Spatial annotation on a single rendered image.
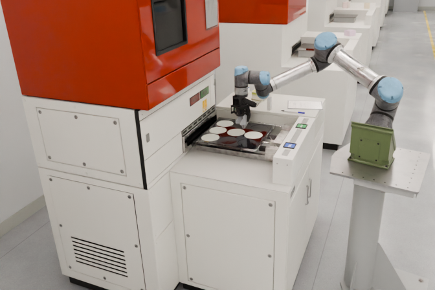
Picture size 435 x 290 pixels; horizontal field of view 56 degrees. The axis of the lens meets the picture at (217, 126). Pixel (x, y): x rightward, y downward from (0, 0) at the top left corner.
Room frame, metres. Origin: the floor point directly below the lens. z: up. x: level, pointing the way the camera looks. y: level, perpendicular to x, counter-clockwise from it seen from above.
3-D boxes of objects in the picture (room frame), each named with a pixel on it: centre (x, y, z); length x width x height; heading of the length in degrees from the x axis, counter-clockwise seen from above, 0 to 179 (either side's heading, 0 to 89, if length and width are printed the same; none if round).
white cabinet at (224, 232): (2.18, -0.23, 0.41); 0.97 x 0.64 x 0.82; 156
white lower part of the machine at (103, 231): (2.20, 0.49, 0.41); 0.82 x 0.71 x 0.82; 156
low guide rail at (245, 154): (2.01, -0.11, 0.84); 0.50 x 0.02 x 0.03; 66
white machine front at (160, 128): (2.06, 0.18, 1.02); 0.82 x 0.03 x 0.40; 156
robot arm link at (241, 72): (2.18, -0.14, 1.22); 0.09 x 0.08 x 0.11; 72
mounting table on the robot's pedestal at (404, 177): (1.88, -0.82, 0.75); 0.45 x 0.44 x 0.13; 57
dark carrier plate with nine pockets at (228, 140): (2.15, -0.10, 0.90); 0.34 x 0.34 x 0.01; 66
